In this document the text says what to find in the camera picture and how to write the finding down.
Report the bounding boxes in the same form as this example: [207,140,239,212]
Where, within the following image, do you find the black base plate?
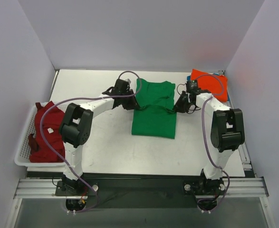
[55,174,229,212]

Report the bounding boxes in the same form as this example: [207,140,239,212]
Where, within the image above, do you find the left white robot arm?
[59,79,139,196]

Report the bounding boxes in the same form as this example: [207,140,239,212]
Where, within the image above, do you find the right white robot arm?
[173,80,245,194]

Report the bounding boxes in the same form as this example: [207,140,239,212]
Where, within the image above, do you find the folded blue t-shirt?
[186,72,231,102]

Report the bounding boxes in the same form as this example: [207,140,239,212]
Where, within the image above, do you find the aluminium frame rail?
[14,177,269,199]

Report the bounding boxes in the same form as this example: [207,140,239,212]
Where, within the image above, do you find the folded orange t-shirt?
[190,68,229,103]

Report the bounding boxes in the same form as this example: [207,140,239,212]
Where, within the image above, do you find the white plastic basket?
[14,102,66,167]

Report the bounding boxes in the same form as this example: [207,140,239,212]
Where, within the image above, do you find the green t-shirt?
[131,79,177,139]

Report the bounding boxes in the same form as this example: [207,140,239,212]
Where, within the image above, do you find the dark red t-shirt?
[28,101,65,163]

